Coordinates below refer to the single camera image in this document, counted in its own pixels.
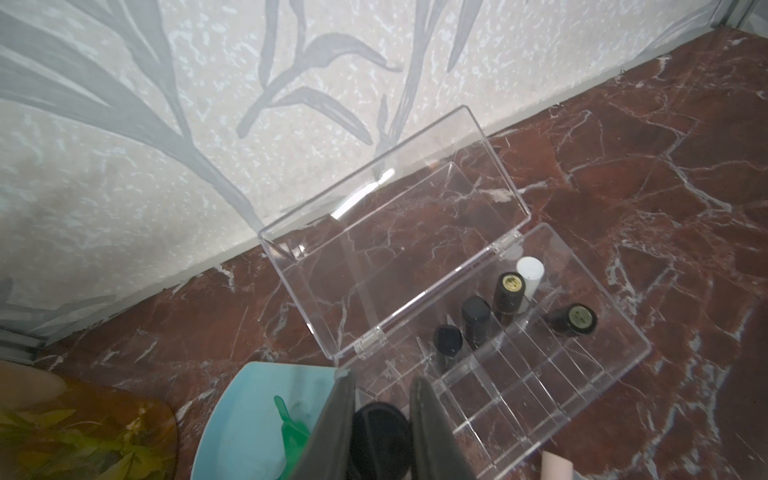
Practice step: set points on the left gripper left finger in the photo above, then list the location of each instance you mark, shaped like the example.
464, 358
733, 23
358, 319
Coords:
326, 454

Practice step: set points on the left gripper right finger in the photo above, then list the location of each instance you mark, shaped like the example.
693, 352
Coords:
436, 454

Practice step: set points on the black lipstick tube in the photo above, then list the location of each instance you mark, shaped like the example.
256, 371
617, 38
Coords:
380, 443
476, 314
448, 344
508, 297

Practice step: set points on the rose gold lipstick tube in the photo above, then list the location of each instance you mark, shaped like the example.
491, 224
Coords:
555, 467

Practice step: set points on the white lipstick tube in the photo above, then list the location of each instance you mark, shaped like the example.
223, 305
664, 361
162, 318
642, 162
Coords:
532, 270

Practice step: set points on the clear acrylic lipstick organizer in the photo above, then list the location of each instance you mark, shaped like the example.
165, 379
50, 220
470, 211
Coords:
376, 262

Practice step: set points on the green toy rake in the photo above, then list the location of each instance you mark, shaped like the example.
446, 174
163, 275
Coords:
295, 436

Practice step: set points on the teal toy shovel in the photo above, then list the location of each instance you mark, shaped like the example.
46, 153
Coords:
243, 437

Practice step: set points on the artificial flowers in yellow vase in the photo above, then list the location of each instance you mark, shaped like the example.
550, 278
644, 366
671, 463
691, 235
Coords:
56, 427

